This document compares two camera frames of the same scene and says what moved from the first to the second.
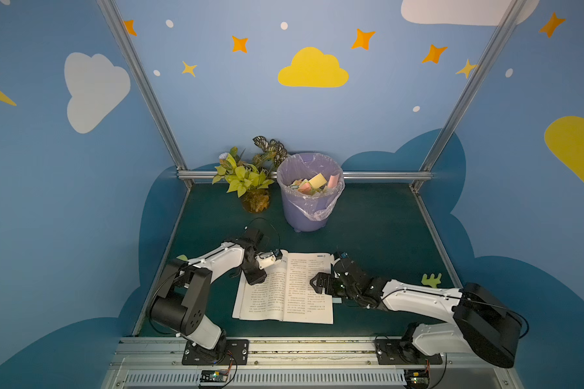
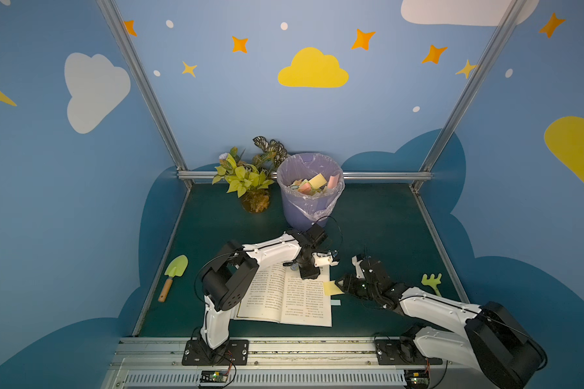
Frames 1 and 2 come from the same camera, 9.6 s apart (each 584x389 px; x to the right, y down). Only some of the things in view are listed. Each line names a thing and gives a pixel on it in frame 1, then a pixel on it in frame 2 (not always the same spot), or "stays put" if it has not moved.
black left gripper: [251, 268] to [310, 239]
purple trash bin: [308, 184] stays put
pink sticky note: [333, 181] stays put
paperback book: [285, 294] stays put
